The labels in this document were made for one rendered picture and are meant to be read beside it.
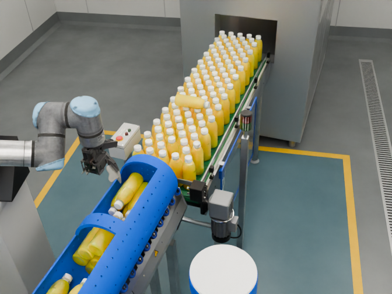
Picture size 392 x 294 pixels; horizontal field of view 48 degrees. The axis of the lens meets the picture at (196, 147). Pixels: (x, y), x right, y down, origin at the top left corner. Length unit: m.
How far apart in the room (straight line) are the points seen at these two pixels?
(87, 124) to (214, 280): 0.81
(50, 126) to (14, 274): 1.23
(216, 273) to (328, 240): 1.67
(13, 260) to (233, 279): 1.18
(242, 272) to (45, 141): 0.93
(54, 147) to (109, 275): 0.53
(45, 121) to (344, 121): 3.49
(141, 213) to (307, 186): 2.12
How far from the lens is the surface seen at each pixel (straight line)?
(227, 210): 2.37
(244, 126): 2.32
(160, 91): 4.93
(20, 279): 2.61
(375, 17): 6.23
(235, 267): 1.88
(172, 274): 2.70
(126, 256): 1.81
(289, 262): 3.23
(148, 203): 1.93
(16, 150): 1.53
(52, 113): 1.54
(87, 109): 1.49
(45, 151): 1.53
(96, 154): 1.63
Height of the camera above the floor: 2.56
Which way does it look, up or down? 39 degrees down
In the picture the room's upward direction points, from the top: 2 degrees counter-clockwise
